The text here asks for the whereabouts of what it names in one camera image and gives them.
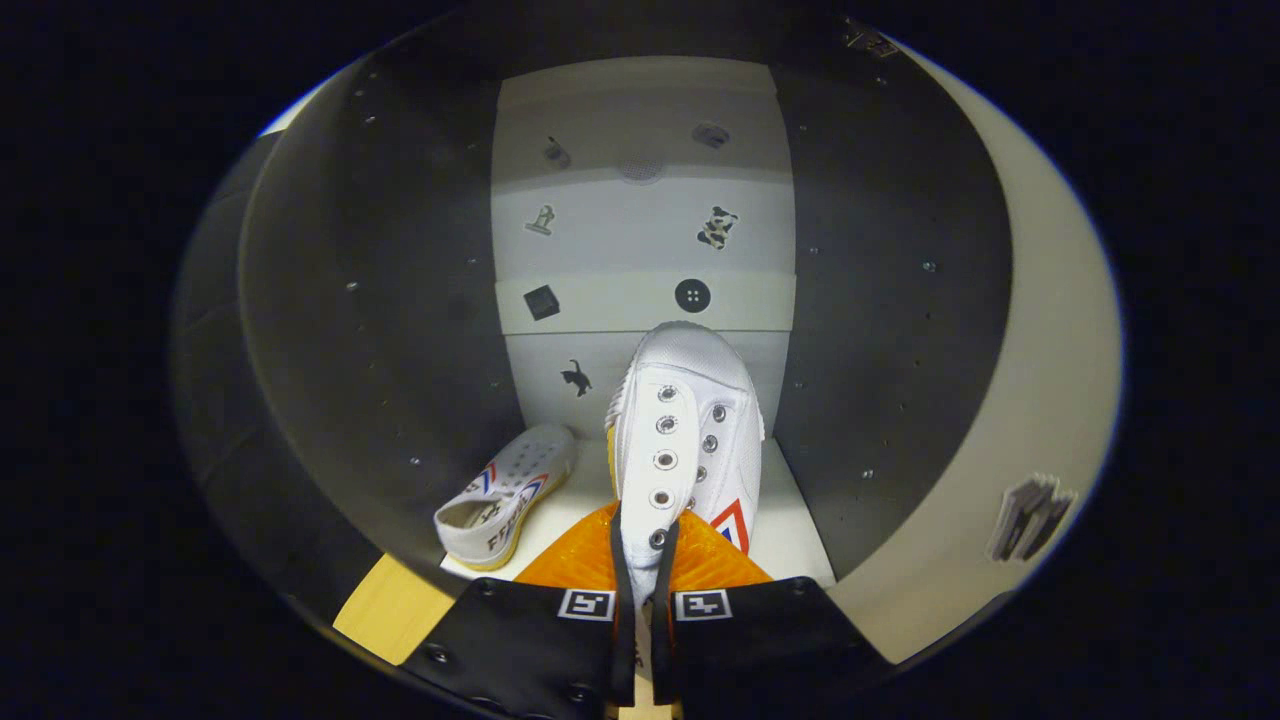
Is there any dark grey shoe cabinet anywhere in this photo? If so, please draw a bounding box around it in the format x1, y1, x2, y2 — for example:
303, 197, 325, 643
170, 10, 1013, 646

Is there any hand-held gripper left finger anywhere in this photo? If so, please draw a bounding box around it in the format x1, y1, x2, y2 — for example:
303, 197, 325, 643
425, 500, 638, 720

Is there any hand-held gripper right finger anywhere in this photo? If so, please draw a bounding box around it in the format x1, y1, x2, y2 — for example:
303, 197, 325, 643
650, 510, 873, 720

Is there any white canvas shoe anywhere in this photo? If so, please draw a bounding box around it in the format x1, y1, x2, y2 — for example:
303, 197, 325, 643
433, 423, 579, 573
604, 320, 767, 683

